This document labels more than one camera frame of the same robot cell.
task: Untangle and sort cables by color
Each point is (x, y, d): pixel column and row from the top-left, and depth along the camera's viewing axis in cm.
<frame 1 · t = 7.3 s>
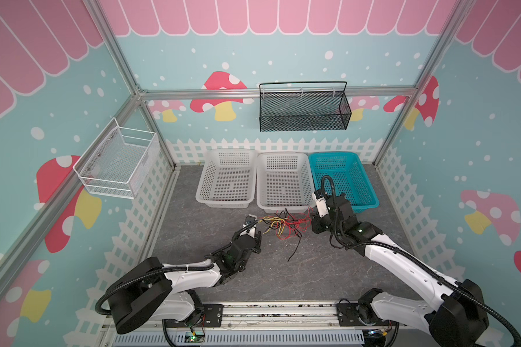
left hand: (254, 229, 86), fingers closed
right hand: (312, 213, 82), fingers closed
teal plastic basket: (349, 176, 115), point 2 cm above the table
middle white plastic basket: (284, 182, 115), on the table
left white plastic basket: (229, 175, 118), on the table

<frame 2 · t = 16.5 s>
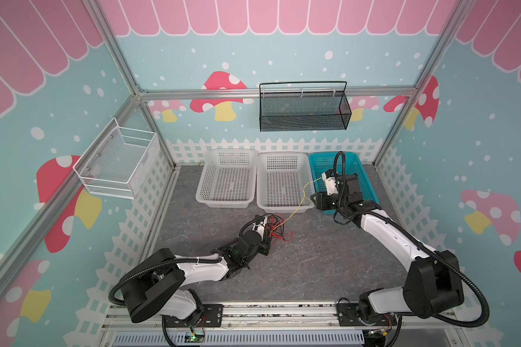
left hand: (268, 235, 87), fingers closed
right hand: (317, 195, 87), fingers open
the named things where they were.

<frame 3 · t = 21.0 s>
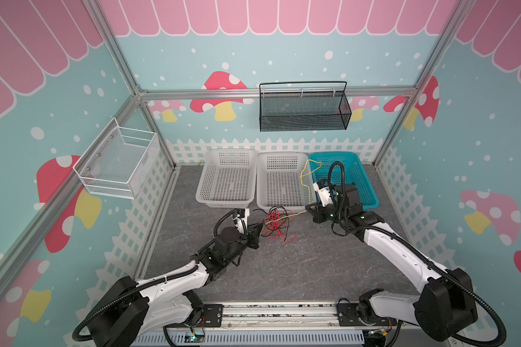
left hand: (261, 228, 82), fingers closed
right hand: (308, 205, 82), fingers closed
the named things where they were.

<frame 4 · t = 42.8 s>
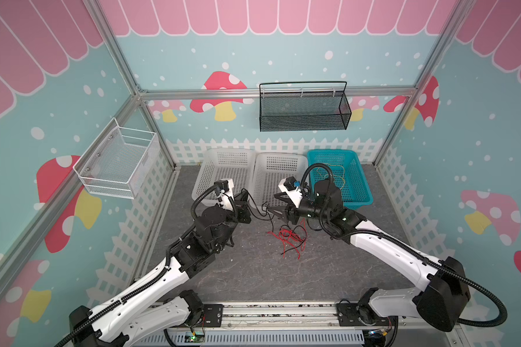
left hand: (249, 196, 69), fingers closed
right hand: (272, 202, 71), fingers open
the named things where they were.

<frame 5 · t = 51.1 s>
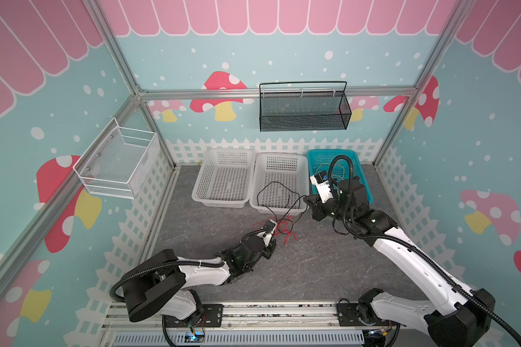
left hand: (271, 235, 85), fingers closed
right hand: (306, 197, 74), fingers closed
the named things where they were.

